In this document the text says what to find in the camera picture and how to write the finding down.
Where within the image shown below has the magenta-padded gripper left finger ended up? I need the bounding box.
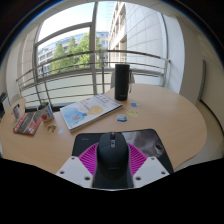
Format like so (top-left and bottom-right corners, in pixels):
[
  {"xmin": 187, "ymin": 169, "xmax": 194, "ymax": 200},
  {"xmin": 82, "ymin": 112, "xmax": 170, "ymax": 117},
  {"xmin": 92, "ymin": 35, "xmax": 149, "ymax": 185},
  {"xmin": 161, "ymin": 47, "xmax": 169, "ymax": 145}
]
[{"xmin": 55, "ymin": 142, "xmax": 99, "ymax": 189}]

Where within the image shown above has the black tall tumbler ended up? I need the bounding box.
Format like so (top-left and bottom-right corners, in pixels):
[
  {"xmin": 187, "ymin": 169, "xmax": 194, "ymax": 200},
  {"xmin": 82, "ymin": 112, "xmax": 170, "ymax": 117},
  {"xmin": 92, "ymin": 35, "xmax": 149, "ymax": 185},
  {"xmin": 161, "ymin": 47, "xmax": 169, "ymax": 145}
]
[{"xmin": 114, "ymin": 63, "xmax": 131, "ymax": 102}]

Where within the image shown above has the black mouse pad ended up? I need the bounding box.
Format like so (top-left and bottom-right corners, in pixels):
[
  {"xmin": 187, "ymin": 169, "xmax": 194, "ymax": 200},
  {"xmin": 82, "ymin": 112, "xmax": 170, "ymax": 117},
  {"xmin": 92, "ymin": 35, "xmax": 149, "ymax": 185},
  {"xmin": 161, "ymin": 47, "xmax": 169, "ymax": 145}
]
[{"xmin": 71, "ymin": 128, "xmax": 175, "ymax": 175}]

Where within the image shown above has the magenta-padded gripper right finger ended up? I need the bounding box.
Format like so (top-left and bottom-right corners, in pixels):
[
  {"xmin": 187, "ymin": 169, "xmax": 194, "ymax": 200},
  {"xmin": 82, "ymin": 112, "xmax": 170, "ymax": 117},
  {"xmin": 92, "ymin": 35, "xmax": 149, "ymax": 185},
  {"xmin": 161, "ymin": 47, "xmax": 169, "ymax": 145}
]
[{"xmin": 126, "ymin": 143, "xmax": 170, "ymax": 189}]

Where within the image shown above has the light blue cover magazine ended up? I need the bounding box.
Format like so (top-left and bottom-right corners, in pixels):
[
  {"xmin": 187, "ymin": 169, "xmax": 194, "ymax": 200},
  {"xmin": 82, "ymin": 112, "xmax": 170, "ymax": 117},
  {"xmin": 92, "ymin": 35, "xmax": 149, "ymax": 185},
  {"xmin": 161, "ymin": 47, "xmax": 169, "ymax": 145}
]
[{"xmin": 59, "ymin": 93, "xmax": 124, "ymax": 133}]

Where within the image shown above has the red cover magazine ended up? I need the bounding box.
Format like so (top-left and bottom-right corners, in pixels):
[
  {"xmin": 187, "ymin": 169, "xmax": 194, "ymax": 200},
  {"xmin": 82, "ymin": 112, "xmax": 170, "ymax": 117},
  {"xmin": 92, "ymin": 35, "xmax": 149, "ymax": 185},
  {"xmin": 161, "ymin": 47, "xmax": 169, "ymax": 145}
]
[{"xmin": 12, "ymin": 110, "xmax": 43, "ymax": 137}]

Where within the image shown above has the round yellow sticker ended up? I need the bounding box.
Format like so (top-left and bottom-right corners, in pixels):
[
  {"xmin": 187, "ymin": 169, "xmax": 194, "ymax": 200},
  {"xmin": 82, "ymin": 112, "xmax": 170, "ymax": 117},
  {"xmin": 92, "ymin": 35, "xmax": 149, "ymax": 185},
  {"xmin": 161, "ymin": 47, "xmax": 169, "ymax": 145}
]
[{"xmin": 127, "ymin": 109, "xmax": 140, "ymax": 118}]

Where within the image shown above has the small tan figure sticker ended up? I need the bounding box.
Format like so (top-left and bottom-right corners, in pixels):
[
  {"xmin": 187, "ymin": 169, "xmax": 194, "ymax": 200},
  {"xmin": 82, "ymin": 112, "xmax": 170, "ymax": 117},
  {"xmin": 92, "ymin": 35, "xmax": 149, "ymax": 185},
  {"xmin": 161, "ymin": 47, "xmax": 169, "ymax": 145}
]
[{"xmin": 46, "ymin": 124, "xmax": 58, "ymax": 134}]

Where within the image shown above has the metal balcony railing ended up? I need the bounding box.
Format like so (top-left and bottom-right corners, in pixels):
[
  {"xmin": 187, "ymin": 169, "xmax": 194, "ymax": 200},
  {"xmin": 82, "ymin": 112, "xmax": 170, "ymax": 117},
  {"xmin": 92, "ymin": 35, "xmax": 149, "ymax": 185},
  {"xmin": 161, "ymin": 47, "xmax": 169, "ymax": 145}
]
[{"xmin": 15, "ymin": 49, "xmax": 171, "ymax": 108}]

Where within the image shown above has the green tree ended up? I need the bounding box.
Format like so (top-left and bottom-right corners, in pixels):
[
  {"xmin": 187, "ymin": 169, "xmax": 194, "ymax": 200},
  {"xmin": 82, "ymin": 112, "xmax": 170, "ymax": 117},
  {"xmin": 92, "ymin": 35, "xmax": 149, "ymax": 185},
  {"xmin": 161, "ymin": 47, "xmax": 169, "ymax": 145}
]
[{"xmin": 49, "ymin": 32, "xmax": 105, "ymax": 73}]

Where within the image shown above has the blue white sticker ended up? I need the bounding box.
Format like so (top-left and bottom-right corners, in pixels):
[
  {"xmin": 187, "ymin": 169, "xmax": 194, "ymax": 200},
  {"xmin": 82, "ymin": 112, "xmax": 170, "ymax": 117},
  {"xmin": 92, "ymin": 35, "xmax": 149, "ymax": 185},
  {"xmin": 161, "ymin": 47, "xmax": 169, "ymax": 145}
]
[{"xmin": 116, "ymin": 113, "xmax": 129, "ymax": 123}]

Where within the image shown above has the black computer mouse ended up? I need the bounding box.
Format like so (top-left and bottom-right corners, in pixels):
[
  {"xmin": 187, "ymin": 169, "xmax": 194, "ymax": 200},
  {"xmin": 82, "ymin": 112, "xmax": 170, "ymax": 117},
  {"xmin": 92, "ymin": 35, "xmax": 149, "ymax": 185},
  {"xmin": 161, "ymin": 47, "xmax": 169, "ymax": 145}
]
[{"xmin": 92, "ymin": 131, "xmax": 135, "ymax": 190}]

